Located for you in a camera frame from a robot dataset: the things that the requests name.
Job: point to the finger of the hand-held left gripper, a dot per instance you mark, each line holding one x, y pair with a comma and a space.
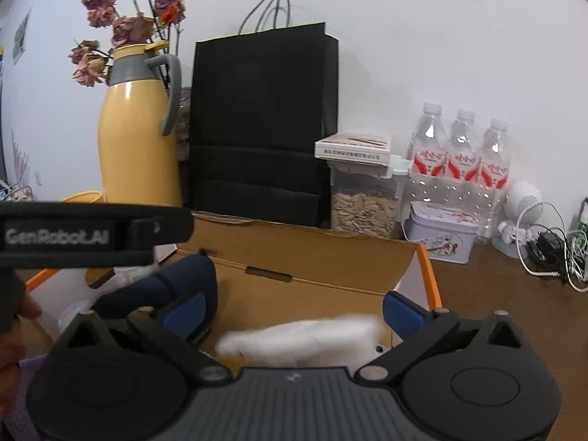
170, 227

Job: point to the black power adapter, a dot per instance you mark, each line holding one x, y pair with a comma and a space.
544, 248

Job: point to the white flat box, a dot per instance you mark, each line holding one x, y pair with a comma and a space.
353, 147

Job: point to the orange white cardboard box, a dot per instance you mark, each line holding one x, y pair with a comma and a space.
298, 257

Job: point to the yellow thermos jug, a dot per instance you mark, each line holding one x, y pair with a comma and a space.
138, 147

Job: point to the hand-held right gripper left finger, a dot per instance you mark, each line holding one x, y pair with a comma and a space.
188, 312

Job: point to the clear seed container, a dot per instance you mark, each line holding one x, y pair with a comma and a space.
363, 211

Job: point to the small white desk fan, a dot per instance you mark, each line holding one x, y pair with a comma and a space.
523, 202

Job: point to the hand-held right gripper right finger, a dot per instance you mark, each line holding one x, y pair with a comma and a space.
404, 314

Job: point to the wall picture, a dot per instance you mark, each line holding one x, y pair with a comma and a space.
20, 36

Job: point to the person's left hand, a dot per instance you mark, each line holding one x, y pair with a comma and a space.
28, 308

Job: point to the yellow mug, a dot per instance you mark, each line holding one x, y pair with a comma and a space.
82, 196

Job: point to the black paper bag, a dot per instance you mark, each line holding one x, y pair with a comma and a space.
262, 124

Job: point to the yellow white plush toy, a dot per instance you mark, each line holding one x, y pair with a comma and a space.
298, 340

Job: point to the small green bottle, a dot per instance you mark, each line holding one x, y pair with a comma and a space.
581, 220

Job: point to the white tin box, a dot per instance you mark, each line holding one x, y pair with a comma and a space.
436, 239

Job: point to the clear water bottle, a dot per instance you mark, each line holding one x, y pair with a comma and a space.
463, 165
427, 161
495, 174

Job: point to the navy blue pouch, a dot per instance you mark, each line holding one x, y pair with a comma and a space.
151, 285

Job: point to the dried rose bouquet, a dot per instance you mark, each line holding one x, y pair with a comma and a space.
126, 27

